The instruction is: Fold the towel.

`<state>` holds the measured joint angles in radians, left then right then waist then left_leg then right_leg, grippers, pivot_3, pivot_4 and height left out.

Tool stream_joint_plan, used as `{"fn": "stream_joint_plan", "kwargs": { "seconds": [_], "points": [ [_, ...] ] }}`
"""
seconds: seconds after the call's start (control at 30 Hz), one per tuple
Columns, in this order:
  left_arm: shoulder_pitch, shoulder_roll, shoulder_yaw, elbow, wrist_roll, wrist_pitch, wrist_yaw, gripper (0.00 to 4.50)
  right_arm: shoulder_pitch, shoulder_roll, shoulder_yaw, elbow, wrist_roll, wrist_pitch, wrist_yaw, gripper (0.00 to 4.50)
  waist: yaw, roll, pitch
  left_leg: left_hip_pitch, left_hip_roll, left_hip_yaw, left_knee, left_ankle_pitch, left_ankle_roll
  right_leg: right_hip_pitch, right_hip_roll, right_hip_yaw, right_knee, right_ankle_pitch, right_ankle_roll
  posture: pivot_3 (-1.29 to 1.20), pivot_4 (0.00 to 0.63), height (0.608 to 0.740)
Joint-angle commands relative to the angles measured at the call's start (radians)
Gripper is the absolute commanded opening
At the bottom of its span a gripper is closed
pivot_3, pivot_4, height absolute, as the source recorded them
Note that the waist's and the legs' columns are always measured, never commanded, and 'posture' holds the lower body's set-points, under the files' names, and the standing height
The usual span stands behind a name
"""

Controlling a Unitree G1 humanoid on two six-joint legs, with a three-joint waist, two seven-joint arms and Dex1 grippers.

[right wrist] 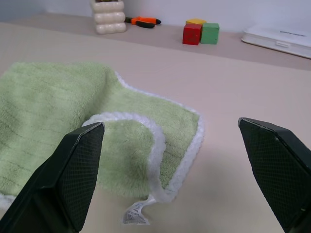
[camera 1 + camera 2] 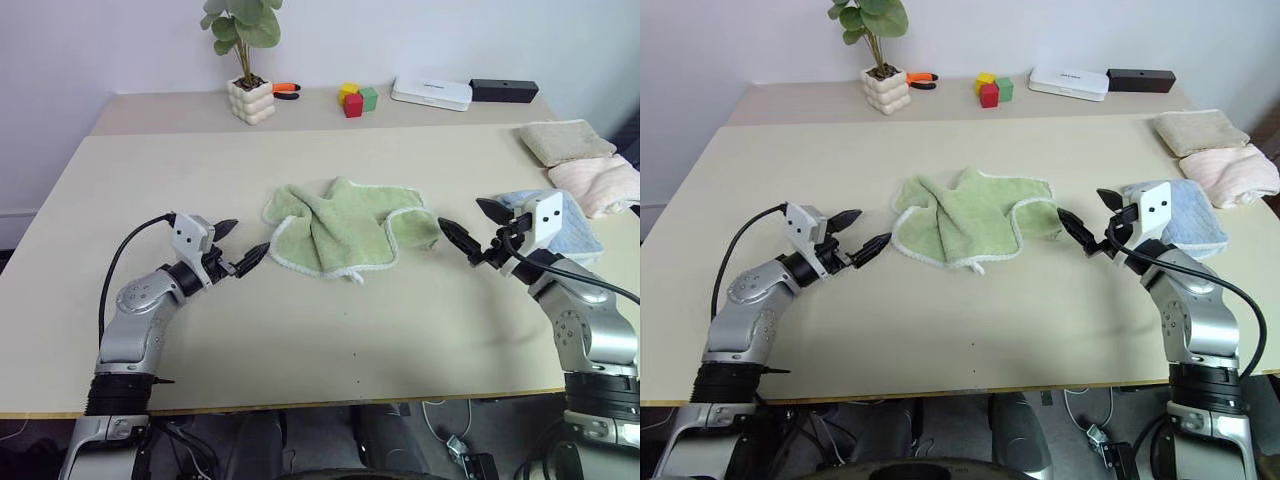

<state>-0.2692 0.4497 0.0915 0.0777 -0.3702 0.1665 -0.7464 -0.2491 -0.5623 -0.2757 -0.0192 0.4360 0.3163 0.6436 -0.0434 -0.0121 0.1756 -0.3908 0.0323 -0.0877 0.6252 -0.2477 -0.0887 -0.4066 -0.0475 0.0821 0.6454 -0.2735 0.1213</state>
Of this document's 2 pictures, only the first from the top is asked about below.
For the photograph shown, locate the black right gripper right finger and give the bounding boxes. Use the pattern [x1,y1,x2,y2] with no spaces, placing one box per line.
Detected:
[238,117,311,233]

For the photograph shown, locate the green towel with white trim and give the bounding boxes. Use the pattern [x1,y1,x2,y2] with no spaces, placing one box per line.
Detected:
[0,62,206,226]

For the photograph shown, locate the green wooden cube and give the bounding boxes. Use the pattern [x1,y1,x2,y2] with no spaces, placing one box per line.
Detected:
[200,22,220,46]

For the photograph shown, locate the white flat plastic case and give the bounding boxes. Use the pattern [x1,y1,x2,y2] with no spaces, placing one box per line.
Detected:
[241,24,311,60]

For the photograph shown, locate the yellow wooden cube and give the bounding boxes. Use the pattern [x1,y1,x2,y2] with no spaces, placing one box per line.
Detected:
[185,18,207,26]

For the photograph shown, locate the orange and black pliers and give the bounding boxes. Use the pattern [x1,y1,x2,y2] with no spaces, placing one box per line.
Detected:
[124,16,162,30]

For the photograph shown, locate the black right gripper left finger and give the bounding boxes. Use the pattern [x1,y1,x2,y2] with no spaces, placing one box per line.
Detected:
[0,122,106,233]

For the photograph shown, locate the red wooden cube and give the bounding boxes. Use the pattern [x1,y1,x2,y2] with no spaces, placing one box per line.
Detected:
[182,23,203,46]

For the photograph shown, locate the cream ribbed plant pot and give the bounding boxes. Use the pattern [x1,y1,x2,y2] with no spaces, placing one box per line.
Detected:
[90,0,127,35]

